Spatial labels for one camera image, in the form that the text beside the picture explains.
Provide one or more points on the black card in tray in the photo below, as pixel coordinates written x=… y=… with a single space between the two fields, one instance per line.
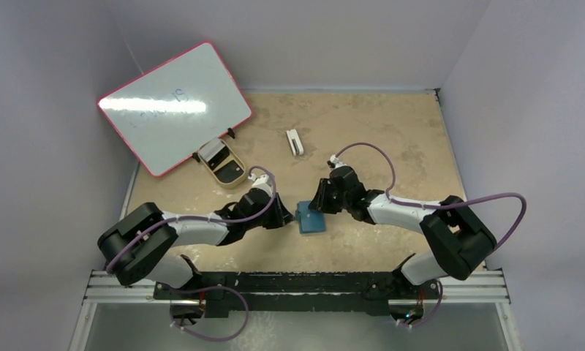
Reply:
x=229 y=172

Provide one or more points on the pink framed whiteboard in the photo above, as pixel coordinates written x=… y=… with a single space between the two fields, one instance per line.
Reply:
x=170 y=111

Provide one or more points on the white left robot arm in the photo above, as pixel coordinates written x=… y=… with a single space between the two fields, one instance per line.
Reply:
x=138 y=246

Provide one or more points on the black mounting base plate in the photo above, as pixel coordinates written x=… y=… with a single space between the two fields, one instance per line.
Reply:
x=377 y=294

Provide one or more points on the white whiteboard eraser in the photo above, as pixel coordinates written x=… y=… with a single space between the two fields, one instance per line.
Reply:
x=295 y=143

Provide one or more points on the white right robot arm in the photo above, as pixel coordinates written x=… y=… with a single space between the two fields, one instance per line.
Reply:
x=458 y=240

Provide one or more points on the aluminium frame rail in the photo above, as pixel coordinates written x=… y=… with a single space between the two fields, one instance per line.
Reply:
x=480 y=287

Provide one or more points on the blue card holder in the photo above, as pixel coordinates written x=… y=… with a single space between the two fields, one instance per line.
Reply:
x=310 y=222

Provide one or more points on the gold oval tin tray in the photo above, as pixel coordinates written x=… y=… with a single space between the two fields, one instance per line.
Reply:
x=222 y=163

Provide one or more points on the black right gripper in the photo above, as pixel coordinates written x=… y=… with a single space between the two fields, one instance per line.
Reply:
x=325 y=194

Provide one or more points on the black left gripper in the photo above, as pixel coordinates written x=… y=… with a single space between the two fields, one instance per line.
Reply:
x=281 y=216

